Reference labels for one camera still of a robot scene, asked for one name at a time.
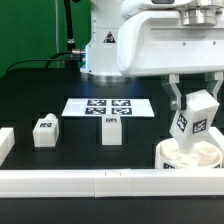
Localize white left fence bar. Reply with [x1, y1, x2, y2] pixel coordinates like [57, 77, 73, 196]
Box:
[0, 127, 15, 166]

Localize black vertical pole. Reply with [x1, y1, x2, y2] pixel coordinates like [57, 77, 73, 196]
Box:
[64, 0, 77, 70]

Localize white tag sheet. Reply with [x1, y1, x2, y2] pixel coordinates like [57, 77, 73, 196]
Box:
[62, 98, 154, 117]

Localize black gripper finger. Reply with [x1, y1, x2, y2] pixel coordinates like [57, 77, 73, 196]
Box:
[205, 71, 224, 99]
[162, 74, 186, 110]

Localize white front fence bar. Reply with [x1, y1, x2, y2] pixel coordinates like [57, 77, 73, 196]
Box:
[0, 169, 224, 198]

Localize white round stool seat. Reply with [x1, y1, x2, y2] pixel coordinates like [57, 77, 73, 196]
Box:
[155, 138, 223, 169]

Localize black cable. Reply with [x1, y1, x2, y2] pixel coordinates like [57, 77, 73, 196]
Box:
[4, 48, 87, 76]

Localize white fence bar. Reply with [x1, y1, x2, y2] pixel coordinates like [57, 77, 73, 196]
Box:
[0, 127, 15, 166]
[208, 127, 224, 154]
[0, 169, 224, 198]

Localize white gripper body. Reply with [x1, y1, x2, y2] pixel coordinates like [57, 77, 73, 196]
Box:
[117, 10, 224, 76]

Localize white right fence bar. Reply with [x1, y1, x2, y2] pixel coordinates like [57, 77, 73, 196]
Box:
[208, 127, 224, 154]

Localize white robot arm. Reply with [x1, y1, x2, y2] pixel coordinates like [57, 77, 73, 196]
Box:
[81, 0, 224, 110]

